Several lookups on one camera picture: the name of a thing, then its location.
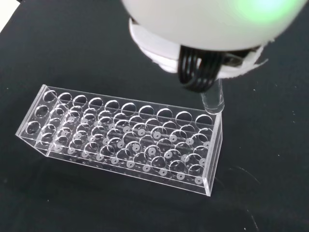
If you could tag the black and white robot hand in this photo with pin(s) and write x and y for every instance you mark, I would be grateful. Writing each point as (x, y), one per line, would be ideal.
(198, 29)

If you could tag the clear acrylic test tube rack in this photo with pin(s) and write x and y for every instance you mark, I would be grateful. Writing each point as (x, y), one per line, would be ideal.
(125, 135)

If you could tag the black bench cloth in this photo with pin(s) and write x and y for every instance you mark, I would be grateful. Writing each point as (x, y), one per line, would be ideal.
(72, 48)

